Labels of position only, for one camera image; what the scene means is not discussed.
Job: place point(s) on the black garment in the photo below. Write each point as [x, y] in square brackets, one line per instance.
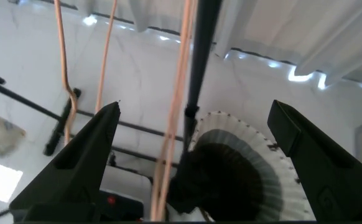
[193, 180]

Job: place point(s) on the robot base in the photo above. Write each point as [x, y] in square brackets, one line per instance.
[125, 183]

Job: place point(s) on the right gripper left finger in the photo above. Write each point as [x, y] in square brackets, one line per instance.
[63, 189]

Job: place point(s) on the cream printed garment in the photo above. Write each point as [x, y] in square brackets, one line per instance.
[0, 133]

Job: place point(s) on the white laundry basket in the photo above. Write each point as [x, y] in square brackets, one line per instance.
[262, 140]

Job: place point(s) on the black clothes rack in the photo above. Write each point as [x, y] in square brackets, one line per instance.
[202, 62]

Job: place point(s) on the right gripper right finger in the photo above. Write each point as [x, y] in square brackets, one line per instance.
[339, 193]

